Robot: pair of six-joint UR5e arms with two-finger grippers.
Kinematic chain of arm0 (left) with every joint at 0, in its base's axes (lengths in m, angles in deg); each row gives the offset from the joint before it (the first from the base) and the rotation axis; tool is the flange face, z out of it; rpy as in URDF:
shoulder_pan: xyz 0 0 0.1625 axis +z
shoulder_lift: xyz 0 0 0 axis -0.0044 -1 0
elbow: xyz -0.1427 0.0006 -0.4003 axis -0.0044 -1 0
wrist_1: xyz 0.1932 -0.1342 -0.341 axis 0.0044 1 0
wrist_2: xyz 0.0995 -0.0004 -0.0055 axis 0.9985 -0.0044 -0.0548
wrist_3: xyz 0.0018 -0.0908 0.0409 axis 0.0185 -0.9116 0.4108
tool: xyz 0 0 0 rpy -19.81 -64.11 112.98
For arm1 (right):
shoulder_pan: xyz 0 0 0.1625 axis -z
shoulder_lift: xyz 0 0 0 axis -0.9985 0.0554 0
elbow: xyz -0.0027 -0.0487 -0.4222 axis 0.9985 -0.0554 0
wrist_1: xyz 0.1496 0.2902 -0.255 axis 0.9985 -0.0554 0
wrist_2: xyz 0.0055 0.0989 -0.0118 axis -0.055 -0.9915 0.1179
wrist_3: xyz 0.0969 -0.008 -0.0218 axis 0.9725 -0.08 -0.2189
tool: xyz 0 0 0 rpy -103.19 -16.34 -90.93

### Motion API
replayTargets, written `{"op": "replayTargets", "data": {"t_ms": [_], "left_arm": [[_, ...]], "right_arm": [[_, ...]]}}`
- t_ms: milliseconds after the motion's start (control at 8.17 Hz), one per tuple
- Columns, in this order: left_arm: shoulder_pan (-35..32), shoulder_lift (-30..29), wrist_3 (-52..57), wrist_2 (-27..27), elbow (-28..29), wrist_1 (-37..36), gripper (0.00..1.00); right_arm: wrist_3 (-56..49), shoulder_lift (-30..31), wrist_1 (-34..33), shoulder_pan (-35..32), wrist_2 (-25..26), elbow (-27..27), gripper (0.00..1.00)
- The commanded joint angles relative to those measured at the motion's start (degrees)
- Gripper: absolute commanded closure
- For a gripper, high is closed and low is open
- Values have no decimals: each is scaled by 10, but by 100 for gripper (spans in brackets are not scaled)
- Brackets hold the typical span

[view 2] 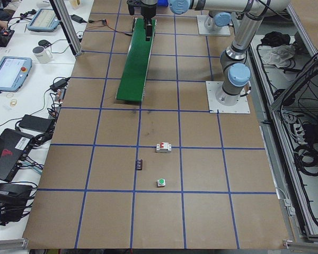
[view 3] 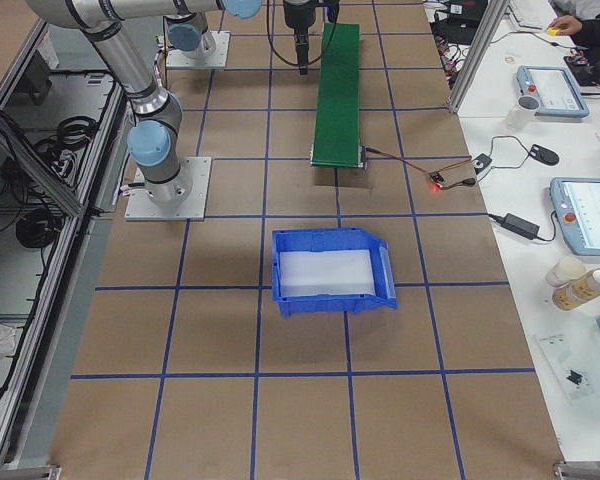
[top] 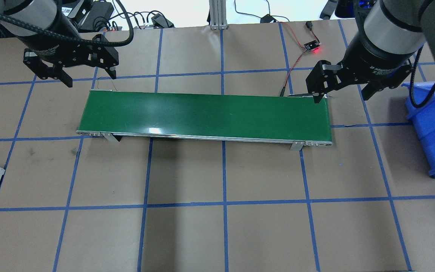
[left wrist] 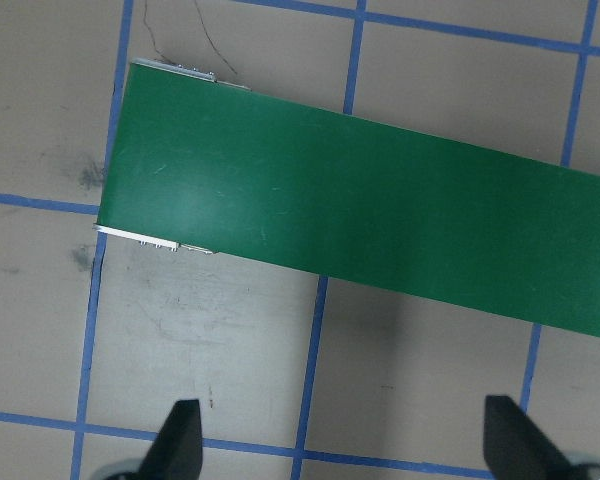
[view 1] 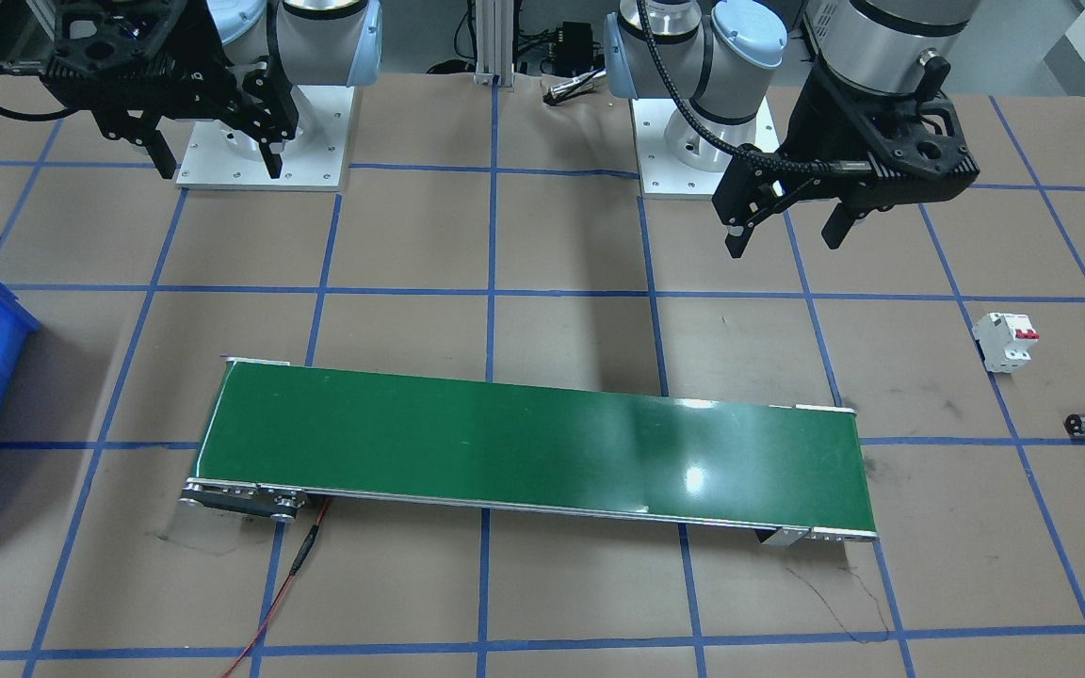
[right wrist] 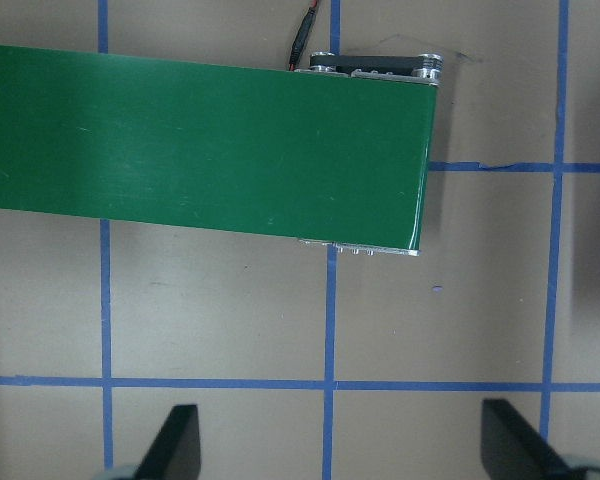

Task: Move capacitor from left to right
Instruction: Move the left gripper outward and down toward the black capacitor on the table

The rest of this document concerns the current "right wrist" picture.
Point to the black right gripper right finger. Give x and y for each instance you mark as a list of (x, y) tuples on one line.
[(512, 449)]

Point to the green conveyor belt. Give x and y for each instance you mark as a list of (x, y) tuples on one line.
[(323, 157)]

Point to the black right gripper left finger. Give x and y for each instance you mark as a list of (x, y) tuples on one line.
[(175, 452)]

